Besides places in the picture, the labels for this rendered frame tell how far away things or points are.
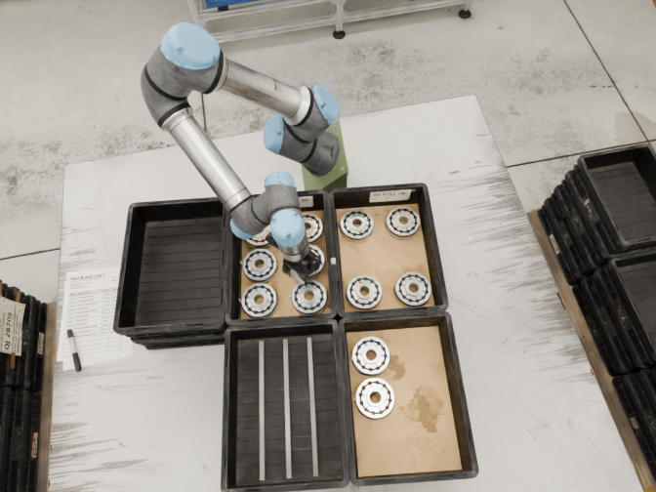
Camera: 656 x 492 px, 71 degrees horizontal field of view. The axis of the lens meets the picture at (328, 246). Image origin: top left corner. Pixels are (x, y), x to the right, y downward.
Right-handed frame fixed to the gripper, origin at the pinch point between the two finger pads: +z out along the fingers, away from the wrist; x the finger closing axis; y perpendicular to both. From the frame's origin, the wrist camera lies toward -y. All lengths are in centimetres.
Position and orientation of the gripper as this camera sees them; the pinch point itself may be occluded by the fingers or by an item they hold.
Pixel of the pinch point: (299, 267)
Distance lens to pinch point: 137.4
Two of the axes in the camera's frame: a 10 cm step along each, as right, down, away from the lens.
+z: 0.7, 3.7, 9.3
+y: 7.5, 5.9, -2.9
